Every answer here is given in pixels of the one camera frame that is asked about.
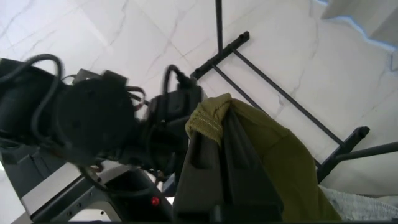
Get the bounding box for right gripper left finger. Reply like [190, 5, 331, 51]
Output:
[172, 130, 224, 222]

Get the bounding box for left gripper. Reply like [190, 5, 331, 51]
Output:
[136, 116, 190, 175]

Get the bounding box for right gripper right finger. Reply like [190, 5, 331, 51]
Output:
[222, 108, 284, 222]

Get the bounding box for green printed t-shirt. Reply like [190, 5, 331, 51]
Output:
[185, 92, 343, 222]

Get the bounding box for pale grey shorts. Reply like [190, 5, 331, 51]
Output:
[320, 185, 398, 222]

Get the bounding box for black clothes rack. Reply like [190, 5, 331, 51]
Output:
[189, 0, 398, 184]

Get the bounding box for white curtain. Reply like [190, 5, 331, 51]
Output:
[322, 0, 398, 50]

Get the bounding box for black cable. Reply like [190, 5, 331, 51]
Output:
[0, 53, 65, 144]
[163, 64, 197, 94]

